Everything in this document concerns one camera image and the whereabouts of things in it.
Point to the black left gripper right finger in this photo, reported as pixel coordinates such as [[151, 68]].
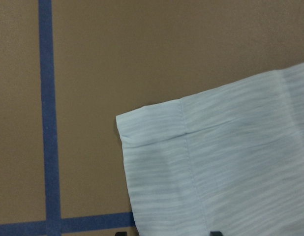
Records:
[[215, 233]]

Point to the light blue button-up shirt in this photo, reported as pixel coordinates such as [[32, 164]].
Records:
[[229, 159]]

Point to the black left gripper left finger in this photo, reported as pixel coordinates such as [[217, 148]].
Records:
[[121, 233]]

